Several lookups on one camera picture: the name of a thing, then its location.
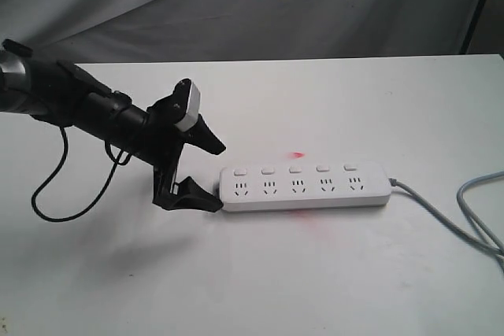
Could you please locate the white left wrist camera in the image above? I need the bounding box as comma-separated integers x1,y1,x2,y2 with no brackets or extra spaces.
172,78,201,132

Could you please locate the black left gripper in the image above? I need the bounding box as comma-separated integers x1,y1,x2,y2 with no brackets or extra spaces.
147,90,226,211

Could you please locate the grey backdrop cloth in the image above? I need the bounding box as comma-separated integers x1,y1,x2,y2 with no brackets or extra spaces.
1,0,480,63

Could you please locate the white five-socket power strip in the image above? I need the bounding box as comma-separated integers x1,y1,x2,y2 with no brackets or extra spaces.
219,161,391,212

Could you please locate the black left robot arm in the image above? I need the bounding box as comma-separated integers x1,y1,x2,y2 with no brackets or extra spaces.
1,39,225,212

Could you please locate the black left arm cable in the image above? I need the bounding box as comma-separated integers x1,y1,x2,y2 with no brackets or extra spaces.
31,125,137,222

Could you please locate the grey power cable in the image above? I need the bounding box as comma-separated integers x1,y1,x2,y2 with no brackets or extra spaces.
387,170,504,260

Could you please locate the black tripod stand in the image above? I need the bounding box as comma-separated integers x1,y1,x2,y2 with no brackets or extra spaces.
458,0,487,55

